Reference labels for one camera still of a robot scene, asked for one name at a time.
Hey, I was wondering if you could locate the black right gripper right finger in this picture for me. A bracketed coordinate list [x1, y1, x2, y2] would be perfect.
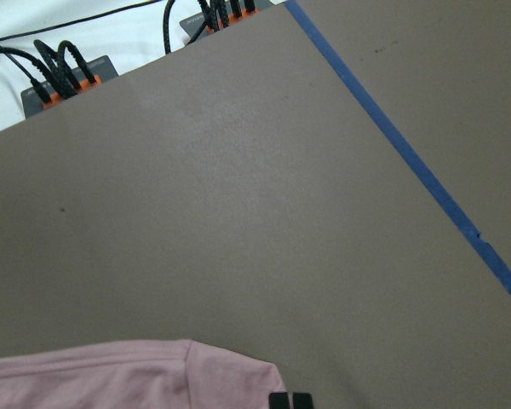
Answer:
[292, 392, 314, 409]

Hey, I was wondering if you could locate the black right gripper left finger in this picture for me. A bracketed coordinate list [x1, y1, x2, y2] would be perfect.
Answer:
[268, 392, 290, 409]

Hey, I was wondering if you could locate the pink Snoopy t-shirt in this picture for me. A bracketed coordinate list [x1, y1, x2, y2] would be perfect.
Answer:
[0, 340, 286, 408]

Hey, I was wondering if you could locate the grey hub with orange plugs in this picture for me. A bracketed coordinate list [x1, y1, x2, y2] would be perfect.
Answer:
[20, 54, 121, 120]

